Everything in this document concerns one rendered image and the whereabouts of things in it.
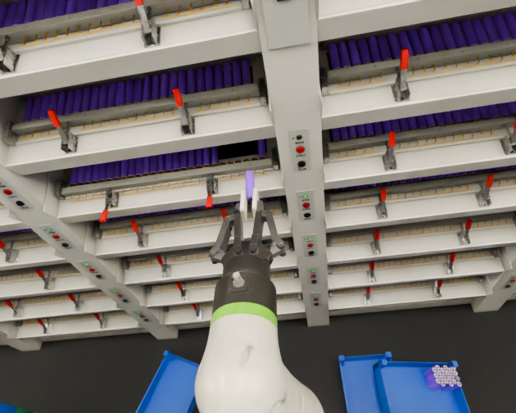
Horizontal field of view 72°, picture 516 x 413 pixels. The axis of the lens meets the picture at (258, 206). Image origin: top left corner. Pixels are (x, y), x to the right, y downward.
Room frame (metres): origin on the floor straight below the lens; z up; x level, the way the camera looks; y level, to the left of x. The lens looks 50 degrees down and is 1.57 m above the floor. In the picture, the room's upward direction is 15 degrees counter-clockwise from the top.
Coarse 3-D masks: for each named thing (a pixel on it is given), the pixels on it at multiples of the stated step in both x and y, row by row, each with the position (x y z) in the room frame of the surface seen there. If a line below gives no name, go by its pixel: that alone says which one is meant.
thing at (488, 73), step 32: (384, 32) 0.68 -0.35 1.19; (416, 32) 0.66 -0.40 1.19; (448, 32) 0.64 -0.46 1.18; (480, 32) 0.61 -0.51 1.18; (512, 32) 0.60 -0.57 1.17; (320, 64) 0.68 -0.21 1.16; (352, 64) 0.64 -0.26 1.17; (384, 64) 0.61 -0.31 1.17; (416, 64) 0.59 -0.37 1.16; (448, 64) 0.58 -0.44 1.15; (480, 64) 0.56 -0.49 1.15; (512, 64) 0.54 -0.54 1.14; (320, 96) 0.56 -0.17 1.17; (352, 96) 0.58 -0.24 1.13; (384, 96) 0.56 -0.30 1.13; (416, 96) 0.54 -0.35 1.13; (448, 96) 0.52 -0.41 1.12; (480, 96) 0.51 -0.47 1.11; (512, 96) 0.50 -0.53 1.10
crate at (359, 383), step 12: (348, 360) 0.40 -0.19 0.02; (360, 360) 0.39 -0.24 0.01; (372, 360) 0.38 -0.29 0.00; (348, 372) 0.36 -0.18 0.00; (360, 372) 0.34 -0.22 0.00; (372, 372) 0.33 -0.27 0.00; (348, 384) 0.31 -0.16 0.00; (360, 384) 0.30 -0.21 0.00; (372, 384) 0.29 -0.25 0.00; (348, 396) 0.27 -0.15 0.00; (360, 396) 0.26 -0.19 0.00; (372, 396) 0.25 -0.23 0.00; (348, 408) 0.23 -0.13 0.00; (360, 408) 0.22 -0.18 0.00; (372, 408) 0.21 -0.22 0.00
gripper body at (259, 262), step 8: (232, 248) 0.34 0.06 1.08; (248, 248) 0.33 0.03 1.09; (264, 248) 0.32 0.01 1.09; (224, 256) 0.32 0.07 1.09; (232, 256) 0.32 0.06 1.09; (240, 256) 0.30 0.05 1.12; (248, 256) 0.29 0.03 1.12; (256, 256) 0.29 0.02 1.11; (264, 256) 0.30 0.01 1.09; (224, 264) 0.30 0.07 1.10; (232, 264) 0.29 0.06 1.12; (240, 264) 0.28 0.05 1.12; (248, 264) 0.28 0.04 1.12; (256, 264) 0.28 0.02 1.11; (264, 264) 0.28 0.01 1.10; (224, 272) 0.28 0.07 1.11; (232, 272) 0.27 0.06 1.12; (256, 272) 0.26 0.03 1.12; (264, 272) 0.27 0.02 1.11
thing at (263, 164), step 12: (204, 168) 0.67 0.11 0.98; (216, 168) 0.66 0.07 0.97; (228, 168) 0.65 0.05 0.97; (240, 168) 0.64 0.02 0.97; (252, 168) 0.64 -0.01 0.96; (264, 168) 0.63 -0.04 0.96; (120, 180) 0.71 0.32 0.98; (132, 180) 0.70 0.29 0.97; (144, 180) 0.69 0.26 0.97; (156, 180) 0.68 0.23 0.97; (168, 180) 0.68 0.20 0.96; (72, 192) 0.72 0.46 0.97; (84, 192) 0.72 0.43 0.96; (96, 192) 0.72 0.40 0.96
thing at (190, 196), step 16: (272, 144) 0.70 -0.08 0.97; (224, 160) 0.70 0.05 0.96; (240, 160) 0.68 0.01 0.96; (272, 160) 0.66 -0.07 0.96; (48, 176) 0.76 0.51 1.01; (64, 176) 0.80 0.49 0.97; (128, 176) 0.74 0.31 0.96; (240, 176) 0.64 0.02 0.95; (256, 176) 0.63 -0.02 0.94; (272, 176) 0.61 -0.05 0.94; (48, 192) 0.72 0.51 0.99; (128, 192) 0.69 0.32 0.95; (144, 192) 0.68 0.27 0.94; (160, 192) 0.67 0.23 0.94; (176, 192) 0.65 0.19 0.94; (192, 192) 0.64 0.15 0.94; (224, 192) 0.61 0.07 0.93; (240, 192) 0.60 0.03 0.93; (272, 192) 0.59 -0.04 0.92; (48, 208) 0.69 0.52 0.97; (64, 208) 0.70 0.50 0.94; (80, 208) 0.69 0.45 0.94; (96, 208) 0.68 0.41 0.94; (112, 208) 0.66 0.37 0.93; (128, 208) 0.65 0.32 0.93; (144, 208) 0.65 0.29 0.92; (160, 208) 0.64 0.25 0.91; (176, 208) 0.64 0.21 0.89
